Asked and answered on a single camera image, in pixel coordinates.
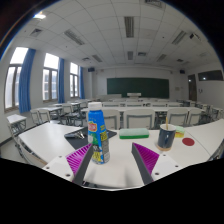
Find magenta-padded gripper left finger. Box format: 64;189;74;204
42;143;95;186

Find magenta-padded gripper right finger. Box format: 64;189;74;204
130;142;184;186

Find blue drink bottle white cap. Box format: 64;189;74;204
86;101;111;165

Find bunch of keys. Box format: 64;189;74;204
64;130;86;140

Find dark blue mug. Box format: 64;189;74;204
156;123;177;152

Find green white rectangular sponge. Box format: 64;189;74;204
118;127;150;140

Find yellow sponge green top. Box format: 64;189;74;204
174;125;186;139

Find classroom desks and chairs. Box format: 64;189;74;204
6;98;224;136

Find flat round red coaster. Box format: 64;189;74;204
181;137;196;147

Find green chalkboard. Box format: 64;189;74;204
106;77;170;100

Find blue curtain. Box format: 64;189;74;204
78;66;86;100
18;48;37;114
57;58;66;104

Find tall window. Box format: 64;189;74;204
42;52;60;103
69;62;80;99
4;46;29;111

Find dark door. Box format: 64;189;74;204
187;73;198;102

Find ceiling projector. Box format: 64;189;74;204
189;32;203;43

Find ceiling lights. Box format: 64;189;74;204
29;11;208;64

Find dark wide wall window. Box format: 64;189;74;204
197;69;224;82

